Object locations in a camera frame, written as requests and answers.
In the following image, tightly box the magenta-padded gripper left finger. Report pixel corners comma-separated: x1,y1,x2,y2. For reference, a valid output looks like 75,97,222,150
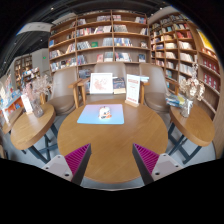
41,143,92,186

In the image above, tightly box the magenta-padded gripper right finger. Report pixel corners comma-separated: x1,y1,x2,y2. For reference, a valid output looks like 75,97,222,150
131,143,184,186

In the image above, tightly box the white orange patterned computer mouse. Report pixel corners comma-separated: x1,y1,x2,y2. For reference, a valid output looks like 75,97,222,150
98,105,113,120

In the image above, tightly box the light blue pink mouse pad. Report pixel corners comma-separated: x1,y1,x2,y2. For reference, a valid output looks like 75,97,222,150
76,103,125,126

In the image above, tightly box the round wooden side table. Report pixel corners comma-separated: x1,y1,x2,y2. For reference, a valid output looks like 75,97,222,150
9,103,59,164
166,104,216,165

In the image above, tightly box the stack of colourful books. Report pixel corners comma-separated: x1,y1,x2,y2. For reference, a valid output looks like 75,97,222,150
165,93,186,109

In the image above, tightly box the white orange sign wooden base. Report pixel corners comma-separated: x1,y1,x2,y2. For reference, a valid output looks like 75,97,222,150
124,73,141,108

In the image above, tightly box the small white table sign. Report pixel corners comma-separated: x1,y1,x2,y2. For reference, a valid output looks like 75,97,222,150
20,93,34,115

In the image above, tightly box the dark cover book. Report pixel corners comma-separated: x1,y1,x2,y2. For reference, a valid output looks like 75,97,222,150
112,77,127,95

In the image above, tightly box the white framed floral picture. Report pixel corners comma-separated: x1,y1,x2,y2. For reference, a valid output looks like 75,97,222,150
89,72,114,95

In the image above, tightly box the colourful book display rack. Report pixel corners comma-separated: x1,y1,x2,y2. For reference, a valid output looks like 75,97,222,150
0,74,25,126

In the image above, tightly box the brown armchair with wooden arms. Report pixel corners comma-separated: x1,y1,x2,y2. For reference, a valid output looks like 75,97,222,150
68,61,151,106

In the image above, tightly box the small distant bookshelf unit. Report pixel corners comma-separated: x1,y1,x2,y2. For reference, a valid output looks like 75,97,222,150
13,54,34,81

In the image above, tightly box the angled wooden bookshelf unit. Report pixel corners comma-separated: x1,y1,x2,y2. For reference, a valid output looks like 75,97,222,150
148,13,224,159

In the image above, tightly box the wide wooden bookshelf unit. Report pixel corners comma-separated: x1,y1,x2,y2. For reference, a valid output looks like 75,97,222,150
48,10,149,76

